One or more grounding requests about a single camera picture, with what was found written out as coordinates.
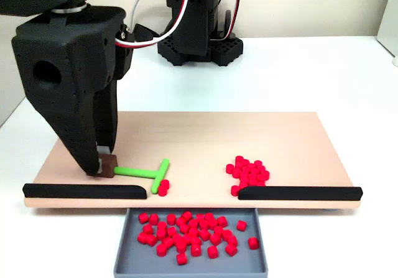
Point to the green T-shaped pusher tool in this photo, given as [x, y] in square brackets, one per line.
[136, 172]

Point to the red cylindrical granule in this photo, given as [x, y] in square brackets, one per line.
[252, 183]
[264, 174]
[196, 250]
[186, 215]
[200, 218]
[213, 252]
[243, 185]
[193, 223]
[251, 166]
[239, 159]
[235, 190]
[237, 173]
[260, 178]
[232, 240]
[147, 229]
[241, 225]
[161, 226]
[245, 162]
[238, 165]
[253, 243]
[261, 184]
[209, 217]
[181, 246]
[215, 239]
[243, 180]
[193, 232]
[171, 219]
[142, 237]
[204, 234]
[181, 221]
[162, 191]
[244, 176]
[196, 240]
[231, 250]
[186, 239]
[218, 230]
[227, 234]
[172, 231]
[143, 218]
[253, 172]
[260, 168]
[168, 242]
[222, 221]
[161, 250]
[177, 238]
[154, 219]
[245, 169]
[230, 168]
[213, 223]
[203, 224]
[181, 259]
[161, 234]
[164, 184]
[184, 228]
[252, 178]
[258, 163]
[151, 240]

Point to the black table clamp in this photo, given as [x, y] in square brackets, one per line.
[146, 33]

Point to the beige flat board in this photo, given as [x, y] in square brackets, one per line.
[217, 141]

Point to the grey shallow tray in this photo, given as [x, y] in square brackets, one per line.
[130, 259]

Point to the white box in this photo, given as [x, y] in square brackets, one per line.
[388, 16]

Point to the black guide rail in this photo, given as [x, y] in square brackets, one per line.
[298, 193]
[81, 191]

